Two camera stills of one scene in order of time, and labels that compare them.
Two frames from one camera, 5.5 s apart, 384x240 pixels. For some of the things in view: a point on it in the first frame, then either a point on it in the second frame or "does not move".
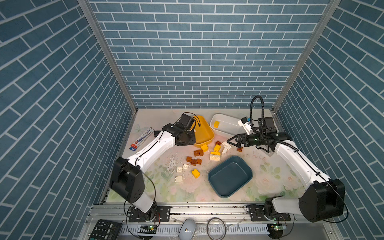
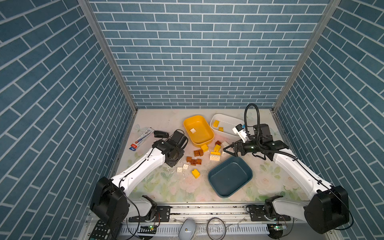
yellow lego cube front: (196, 173) does not move
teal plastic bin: (228, 176) does not move
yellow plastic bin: (204, 134) does not move
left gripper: (192, 140) -> (172, 163)
